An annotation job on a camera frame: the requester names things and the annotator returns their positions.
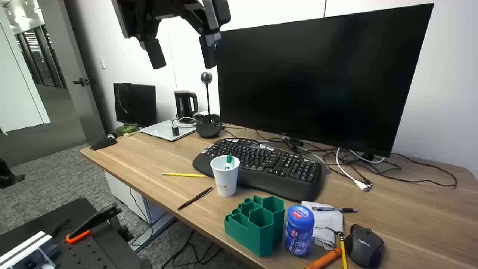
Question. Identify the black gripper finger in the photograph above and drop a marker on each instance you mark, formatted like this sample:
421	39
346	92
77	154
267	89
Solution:
154	53
209	44

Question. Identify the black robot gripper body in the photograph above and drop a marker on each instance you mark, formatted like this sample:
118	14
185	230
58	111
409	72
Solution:
140	18

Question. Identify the black pen on desk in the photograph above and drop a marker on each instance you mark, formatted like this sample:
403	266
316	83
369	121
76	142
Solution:
195	198

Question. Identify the black pen on paper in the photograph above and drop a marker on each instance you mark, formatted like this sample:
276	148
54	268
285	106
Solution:
334	210

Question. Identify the small black monitor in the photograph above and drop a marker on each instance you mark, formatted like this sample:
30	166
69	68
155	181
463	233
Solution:
134	103

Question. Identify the black electric kettle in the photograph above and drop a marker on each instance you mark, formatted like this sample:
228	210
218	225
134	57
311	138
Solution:
185	103

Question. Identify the black webcam on stand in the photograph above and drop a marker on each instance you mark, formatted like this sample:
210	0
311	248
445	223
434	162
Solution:
209	124

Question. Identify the closed silver laptop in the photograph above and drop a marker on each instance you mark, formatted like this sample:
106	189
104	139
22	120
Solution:
169	130

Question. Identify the black stapler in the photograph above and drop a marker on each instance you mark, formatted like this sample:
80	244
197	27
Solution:
104	142

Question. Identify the green marker in cup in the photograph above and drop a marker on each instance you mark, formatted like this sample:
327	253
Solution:
228	159

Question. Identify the white paper cup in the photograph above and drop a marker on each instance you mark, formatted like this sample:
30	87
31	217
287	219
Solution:
224	175

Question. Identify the large black computer monitor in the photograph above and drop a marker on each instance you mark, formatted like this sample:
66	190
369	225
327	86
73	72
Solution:
340	81

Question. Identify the black ergonomic keyboard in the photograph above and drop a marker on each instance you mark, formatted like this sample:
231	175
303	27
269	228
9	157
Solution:
266	168

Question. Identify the green hexagonal desk organizer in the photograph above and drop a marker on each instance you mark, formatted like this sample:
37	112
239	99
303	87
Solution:
257	223

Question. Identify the blue gum bottle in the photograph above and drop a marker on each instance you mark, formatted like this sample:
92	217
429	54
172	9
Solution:
299	230

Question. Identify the white paper note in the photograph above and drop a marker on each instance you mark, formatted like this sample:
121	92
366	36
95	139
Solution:
325	225

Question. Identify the yellow pencil near mouse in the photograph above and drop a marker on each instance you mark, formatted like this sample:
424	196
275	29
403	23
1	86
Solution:
343	253

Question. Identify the black computer mouse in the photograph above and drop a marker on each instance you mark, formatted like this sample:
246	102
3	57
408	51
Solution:
363	247

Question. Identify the grey door with handle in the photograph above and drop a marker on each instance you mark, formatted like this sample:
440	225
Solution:
72	68

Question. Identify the black cart with orange handle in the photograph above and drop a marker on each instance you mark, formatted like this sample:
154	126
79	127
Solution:
72	236

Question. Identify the orange handled tool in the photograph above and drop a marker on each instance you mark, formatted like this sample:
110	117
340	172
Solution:
328	257

